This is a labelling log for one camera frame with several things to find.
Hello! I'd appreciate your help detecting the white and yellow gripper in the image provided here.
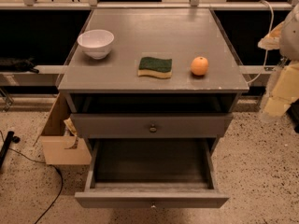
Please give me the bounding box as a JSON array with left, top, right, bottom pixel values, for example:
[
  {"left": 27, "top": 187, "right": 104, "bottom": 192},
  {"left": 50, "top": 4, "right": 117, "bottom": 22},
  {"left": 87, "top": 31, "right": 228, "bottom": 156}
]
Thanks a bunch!
[{"left": 257, "top": 21, "right": 299, "bottom": 123}]

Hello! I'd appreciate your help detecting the grey drawer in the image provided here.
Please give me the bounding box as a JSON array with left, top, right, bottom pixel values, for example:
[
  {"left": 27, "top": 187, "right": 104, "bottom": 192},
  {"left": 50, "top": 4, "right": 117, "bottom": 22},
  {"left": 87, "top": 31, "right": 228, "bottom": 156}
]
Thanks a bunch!
[
  {"left": 71, "top": 114, "right": 233, "bottom": 139},
  {"left": 75, "top": 138, "right": 229, "bottom": 208}
]

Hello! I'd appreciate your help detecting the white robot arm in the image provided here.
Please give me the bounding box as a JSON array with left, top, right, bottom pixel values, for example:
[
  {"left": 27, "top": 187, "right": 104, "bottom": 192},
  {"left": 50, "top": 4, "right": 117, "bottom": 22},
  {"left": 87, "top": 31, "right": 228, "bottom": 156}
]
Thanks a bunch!
[{"left": 258, "top": 5, "right": 299, "bottom": 122}]

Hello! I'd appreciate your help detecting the grey wooden drawer cabinet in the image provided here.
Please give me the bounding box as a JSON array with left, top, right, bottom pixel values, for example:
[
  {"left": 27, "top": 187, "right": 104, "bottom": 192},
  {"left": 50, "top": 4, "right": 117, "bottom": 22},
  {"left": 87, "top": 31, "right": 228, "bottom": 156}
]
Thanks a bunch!
[{"left": 55, "top": 7, "right": 250, "bottom": 156}]

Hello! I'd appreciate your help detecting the orange fruit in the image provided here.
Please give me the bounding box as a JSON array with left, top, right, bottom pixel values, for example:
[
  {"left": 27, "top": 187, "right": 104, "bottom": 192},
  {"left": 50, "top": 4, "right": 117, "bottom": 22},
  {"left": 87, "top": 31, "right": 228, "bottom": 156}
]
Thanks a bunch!
[{"left": 191, "top": 57, "right": 208, "bottom": 76}]

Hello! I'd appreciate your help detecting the green and yellow sponge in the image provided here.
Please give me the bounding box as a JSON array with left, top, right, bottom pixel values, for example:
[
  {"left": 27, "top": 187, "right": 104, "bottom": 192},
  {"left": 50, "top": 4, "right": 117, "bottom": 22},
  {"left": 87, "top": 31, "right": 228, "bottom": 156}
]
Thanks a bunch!
[{"left": 137, "top": 57, "right": 172, "bottom": 79}]

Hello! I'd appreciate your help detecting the white ceramic bowl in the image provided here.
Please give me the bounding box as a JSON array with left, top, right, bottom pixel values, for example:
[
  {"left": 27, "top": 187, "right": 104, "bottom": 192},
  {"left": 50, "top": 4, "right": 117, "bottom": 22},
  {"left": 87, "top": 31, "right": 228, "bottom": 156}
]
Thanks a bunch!
[{"left": 77, "top": 29, "right": 114, "bottom": 60}]

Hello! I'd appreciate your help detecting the brown cardboard box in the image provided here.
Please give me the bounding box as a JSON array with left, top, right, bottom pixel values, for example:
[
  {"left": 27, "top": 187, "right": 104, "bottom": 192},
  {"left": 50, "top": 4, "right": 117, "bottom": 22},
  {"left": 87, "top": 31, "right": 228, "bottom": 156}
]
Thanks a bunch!
[{"left": 38, "top": 94, "right": 92, "bottom": 165}]

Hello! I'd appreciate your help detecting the black object on shelf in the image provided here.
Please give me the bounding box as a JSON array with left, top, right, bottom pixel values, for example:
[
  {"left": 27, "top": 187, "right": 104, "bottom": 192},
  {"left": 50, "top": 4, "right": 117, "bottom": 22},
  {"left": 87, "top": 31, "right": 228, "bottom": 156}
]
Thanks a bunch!
[{"left": 0, "top": 58, "right": 39, "bottom": 74}]

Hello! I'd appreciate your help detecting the black stand foot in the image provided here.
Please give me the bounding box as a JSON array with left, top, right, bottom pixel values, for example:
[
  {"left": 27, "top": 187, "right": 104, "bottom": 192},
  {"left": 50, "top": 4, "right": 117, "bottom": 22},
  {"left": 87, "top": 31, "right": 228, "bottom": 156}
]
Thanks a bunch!
[{"left": 0, "top": 131, "right": 21, "bottom": 169}]

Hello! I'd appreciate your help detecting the white hanging cable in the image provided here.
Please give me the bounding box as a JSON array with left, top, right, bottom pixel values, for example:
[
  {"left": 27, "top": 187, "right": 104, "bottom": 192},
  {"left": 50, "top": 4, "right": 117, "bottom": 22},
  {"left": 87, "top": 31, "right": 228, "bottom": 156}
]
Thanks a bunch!
[{"left": 246, "top": 0, "right": 275, "bottom": 86}]

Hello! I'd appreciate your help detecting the black floor cable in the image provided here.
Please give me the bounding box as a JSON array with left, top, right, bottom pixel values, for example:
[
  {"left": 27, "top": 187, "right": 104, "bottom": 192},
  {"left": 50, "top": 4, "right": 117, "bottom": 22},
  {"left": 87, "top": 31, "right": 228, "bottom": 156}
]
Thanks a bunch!
[{"left": 0, "top": 130, "right": 64, "bottom": 224}]

